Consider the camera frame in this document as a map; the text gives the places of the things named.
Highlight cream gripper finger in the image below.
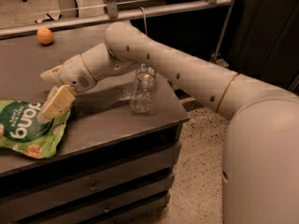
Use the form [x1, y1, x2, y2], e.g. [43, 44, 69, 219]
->
[40, 65, 64, 85]
[36, 85, 77, 123]

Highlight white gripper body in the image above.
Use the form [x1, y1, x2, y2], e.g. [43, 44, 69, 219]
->
[60, 55, 97, 93]

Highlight green rice chip bag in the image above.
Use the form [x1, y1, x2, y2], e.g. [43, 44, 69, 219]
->
[0, 100, 70, 159]

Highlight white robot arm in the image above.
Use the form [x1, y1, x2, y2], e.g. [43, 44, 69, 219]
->
[41, 22, 299, 224]

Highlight orange fruit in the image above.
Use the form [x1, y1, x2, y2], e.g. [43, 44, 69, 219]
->
[36, 27, 53, 45]

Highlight clear plastic water bottle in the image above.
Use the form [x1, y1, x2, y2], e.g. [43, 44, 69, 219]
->
[130, 64, 156, 114]

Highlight grey drawer cabinet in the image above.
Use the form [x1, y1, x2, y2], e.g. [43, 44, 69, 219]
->
[0, 123, 181, 224]

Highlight grey metal rail frame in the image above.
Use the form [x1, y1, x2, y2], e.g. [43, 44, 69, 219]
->
[0, 0, 232, 71]

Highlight grey cable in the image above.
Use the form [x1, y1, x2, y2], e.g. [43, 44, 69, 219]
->
[139, 7, 149, 35]

